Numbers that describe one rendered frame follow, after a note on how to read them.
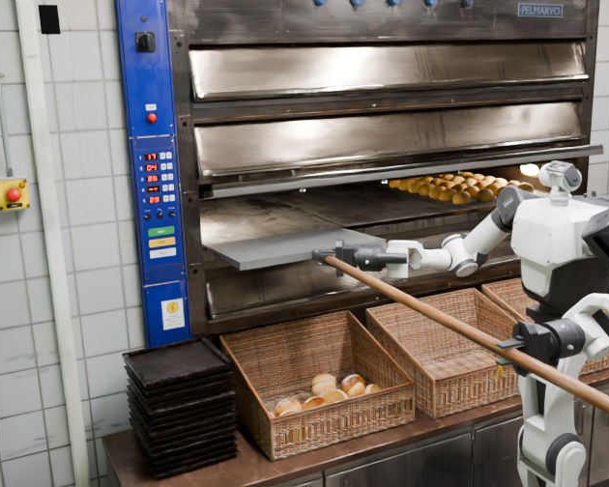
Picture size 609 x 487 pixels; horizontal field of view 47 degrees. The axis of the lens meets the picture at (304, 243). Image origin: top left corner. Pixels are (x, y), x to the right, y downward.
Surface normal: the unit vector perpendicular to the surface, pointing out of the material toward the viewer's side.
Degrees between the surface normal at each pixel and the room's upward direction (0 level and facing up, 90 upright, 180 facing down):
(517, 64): 70
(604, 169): 90
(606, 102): 90
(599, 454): 90
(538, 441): 85
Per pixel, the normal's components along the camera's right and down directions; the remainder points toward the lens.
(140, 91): 0.44, 0.21
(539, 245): -0.95, 0.11
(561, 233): -0.47, 0.15
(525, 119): 0.37, -0.16
